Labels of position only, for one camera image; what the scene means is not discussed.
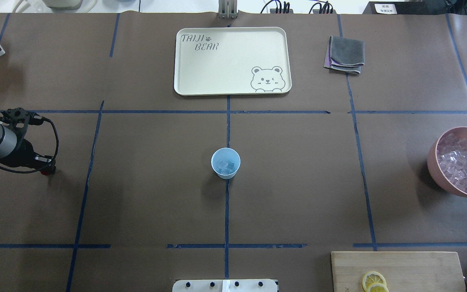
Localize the grey folded cloth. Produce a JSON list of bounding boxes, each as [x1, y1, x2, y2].
[[323, 36, 365, 75]]

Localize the lemon slices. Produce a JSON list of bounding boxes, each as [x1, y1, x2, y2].
[[362, 271, 389, 292]]

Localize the wooden cutting board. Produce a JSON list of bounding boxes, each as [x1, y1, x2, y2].
[[330, 251, 466, 292]]

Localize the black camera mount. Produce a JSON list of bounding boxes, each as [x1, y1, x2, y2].
[[0, 107, 44, 142]]

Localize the aluminium frame post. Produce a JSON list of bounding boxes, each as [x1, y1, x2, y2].
[[218, 0, 238, 19]]

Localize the white camera pole base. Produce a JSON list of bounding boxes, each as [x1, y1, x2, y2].
[[172, 279, 279, 292]]

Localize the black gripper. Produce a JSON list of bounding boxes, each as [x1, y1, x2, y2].
[[8, 138, 57, 172]]

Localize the cream bear tray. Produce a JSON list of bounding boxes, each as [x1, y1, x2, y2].
[[174, 27, 292, 96]]

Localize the pink bowl of ice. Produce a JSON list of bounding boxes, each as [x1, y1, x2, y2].
[[427, 127, 467, 197]]

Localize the light blue plastic cup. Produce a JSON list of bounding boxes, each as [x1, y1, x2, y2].
[[211, 148, 241, 180]]

